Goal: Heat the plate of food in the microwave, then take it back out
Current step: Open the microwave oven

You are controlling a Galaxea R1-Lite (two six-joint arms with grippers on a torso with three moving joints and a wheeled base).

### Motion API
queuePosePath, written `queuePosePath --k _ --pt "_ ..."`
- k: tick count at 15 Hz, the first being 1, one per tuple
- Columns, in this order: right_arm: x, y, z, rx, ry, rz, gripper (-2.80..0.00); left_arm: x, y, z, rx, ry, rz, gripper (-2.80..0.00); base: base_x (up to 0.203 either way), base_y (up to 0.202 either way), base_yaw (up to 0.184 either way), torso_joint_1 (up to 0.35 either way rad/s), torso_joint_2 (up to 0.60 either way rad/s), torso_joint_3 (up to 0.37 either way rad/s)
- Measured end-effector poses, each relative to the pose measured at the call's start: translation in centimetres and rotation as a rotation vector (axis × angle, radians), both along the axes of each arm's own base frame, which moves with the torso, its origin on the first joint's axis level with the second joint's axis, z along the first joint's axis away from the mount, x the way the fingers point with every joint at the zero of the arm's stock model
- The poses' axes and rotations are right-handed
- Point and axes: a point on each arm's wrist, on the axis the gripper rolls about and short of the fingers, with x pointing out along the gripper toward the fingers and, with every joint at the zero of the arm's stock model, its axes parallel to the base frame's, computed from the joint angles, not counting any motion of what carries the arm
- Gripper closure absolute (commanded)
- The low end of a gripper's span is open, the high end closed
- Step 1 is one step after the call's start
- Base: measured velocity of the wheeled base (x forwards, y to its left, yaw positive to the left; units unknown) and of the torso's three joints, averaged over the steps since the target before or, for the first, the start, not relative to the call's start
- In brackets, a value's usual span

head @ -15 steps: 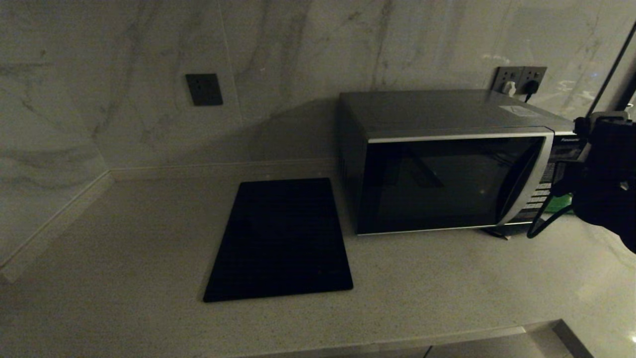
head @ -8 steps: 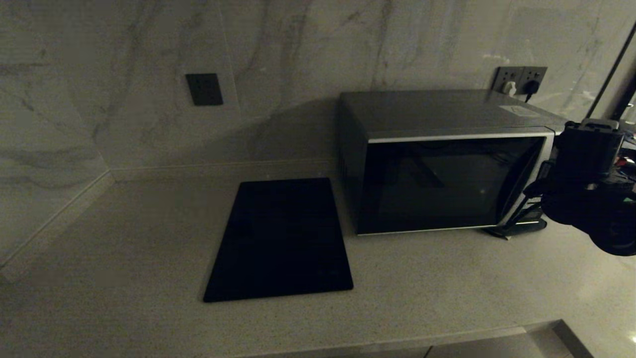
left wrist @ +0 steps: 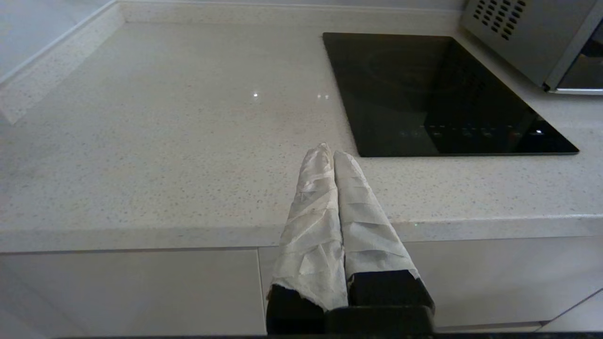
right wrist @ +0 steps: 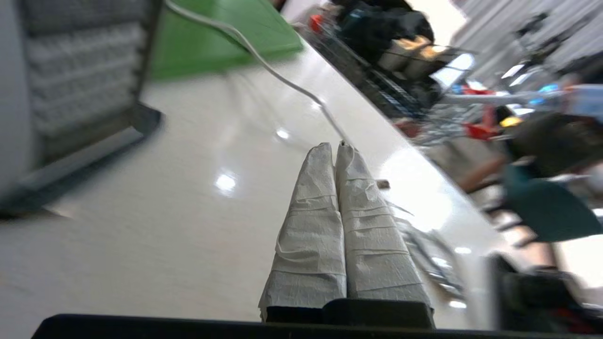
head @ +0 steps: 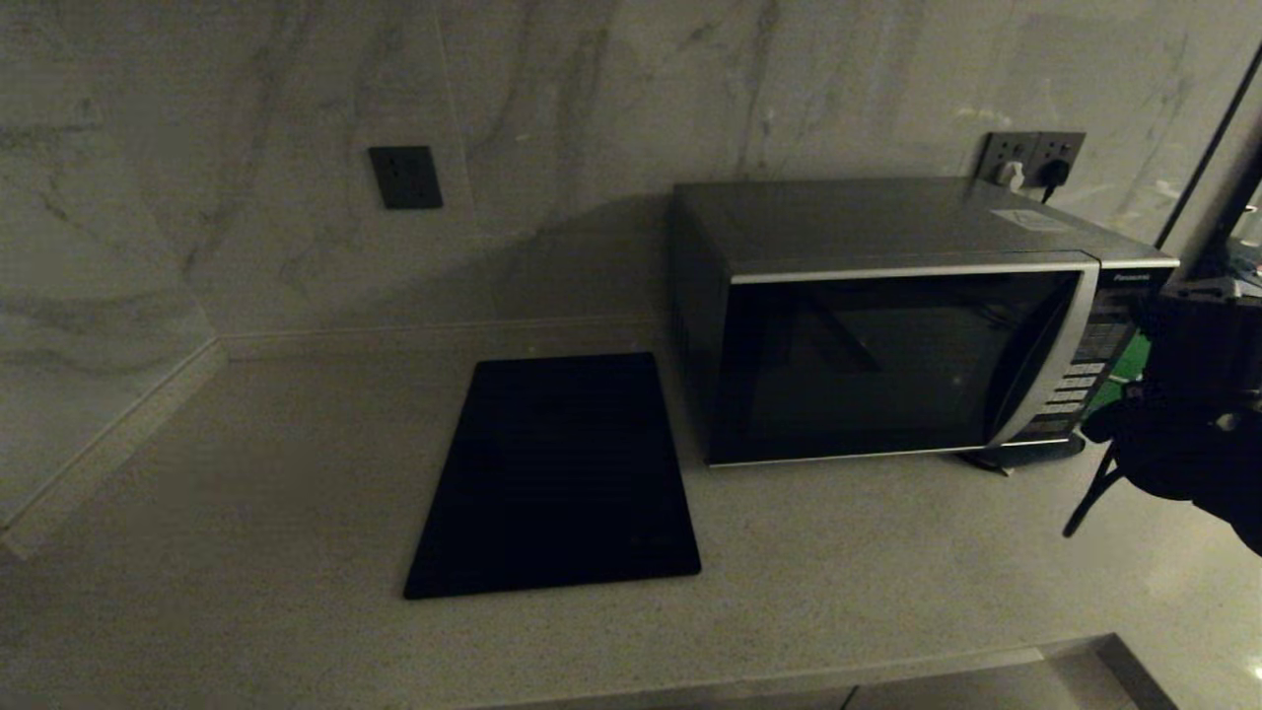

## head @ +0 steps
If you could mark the dark single wall socket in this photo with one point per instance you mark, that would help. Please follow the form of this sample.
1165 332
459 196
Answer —
405 177

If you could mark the white power plug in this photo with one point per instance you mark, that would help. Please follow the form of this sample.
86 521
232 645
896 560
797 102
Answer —
1011 176

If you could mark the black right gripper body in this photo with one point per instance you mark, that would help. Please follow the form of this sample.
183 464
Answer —
1208 340

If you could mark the silver black microwave oven body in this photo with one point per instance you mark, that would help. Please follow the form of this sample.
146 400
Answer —
868 219

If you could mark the black partition frame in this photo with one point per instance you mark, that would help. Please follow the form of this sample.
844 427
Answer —
1208 128

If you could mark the grey wall socket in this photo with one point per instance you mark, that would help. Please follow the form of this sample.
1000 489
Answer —
1065 146
1004 148

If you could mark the black glass microwave door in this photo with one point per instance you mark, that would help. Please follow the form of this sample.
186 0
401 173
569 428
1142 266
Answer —
868 365

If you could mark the black induction cooktop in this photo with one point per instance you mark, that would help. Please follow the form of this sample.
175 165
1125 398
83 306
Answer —
562 473

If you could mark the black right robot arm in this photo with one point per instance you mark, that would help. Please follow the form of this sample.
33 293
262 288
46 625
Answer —
1183 454

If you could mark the green cutting board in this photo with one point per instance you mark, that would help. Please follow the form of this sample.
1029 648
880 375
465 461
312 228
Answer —
1124 380

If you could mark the black power plug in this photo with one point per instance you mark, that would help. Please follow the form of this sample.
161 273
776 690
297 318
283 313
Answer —
1055 174

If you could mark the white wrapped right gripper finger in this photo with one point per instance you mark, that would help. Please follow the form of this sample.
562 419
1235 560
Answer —
1242 286
1193 290

